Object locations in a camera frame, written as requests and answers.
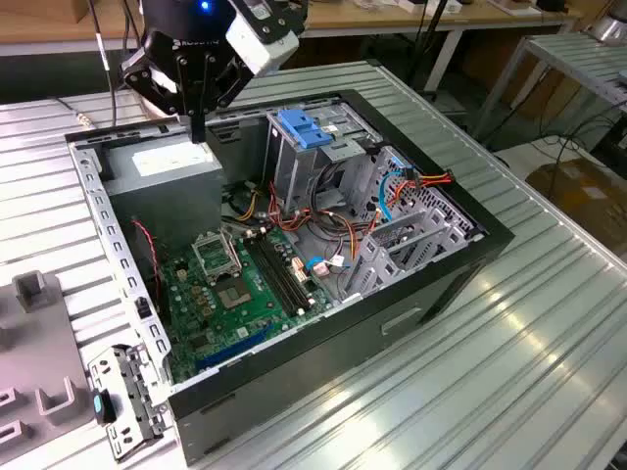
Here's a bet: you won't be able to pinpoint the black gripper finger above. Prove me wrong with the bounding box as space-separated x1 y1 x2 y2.
197 55 256 144
120 47 200 144

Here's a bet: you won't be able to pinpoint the orange red power wire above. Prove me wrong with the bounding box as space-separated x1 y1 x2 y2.
385 167 456 198

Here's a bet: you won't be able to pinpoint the metal disk bay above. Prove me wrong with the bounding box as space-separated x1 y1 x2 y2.
342 144 489 303

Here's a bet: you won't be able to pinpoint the small cardboard box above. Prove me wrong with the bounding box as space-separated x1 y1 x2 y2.
72 0 98 24

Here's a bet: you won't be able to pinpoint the blue drive carrier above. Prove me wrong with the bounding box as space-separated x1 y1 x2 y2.
276 109 335 151

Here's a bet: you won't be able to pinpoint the wooden desk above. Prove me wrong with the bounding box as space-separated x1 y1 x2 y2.
0 0 584 58

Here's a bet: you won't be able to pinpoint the metal drive cage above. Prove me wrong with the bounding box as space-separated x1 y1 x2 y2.
264 97 386 210

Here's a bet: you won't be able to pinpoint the grey power supply unit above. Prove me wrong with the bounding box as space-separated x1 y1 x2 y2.
100 131 226 256

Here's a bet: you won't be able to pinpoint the metal socket cover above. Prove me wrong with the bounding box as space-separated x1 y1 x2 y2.
189 228 245 286

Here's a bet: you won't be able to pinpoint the black RAM slot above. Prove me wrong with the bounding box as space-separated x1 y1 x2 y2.
263 229 314 307
249 234 301 315
244 235 294 317
257 231 308 310

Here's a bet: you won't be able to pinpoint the black case fan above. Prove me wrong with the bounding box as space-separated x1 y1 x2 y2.
127 218 170 324

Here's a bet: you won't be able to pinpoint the CPU socket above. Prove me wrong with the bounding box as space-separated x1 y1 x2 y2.
213 276 257 314

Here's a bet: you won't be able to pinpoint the green motherboard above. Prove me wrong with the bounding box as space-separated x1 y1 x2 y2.
159 222 339 386

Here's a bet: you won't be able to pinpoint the blue expansion slot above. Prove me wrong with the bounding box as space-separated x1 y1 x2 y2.
194 322 274 372

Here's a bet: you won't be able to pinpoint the grey parts rack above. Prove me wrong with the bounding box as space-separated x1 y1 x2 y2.
0 267 95 470

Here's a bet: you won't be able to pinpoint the black open PC case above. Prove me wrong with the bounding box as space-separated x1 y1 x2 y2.
63 87 515 466

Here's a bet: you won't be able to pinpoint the black retainer latch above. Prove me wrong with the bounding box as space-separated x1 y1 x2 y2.
92 388 119 425

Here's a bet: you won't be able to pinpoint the metal slat side table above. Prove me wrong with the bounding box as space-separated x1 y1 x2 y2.
469 32 627 148

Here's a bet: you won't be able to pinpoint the large cardboard box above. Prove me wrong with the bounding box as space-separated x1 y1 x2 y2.
526 156 627 256

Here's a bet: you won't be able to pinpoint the gripper cable with metal sleeve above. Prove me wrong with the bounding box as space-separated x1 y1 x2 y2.
87 0 121 128

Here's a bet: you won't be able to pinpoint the black cable with metal plug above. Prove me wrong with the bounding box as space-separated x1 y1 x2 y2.
51 95 121 131

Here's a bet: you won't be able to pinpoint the yellow black power wires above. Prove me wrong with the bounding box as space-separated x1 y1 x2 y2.
233 187 269 222

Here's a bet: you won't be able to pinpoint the black cable bundle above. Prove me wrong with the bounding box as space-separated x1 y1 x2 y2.
312 160 355 241

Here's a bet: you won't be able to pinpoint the red fan wire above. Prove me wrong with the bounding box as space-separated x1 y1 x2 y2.
129 217 163 298

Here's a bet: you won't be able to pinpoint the blue data wire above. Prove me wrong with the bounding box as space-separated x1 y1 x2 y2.
378 159 410 222

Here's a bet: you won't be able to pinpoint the orange red wire bundle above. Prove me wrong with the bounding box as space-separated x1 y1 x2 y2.
267 180 383 263

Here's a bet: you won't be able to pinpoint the white plug blue wire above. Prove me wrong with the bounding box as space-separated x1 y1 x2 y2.
304 255 350 280

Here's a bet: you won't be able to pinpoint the metal expansion bracket retainer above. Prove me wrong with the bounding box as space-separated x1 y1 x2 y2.
86 342 170 464

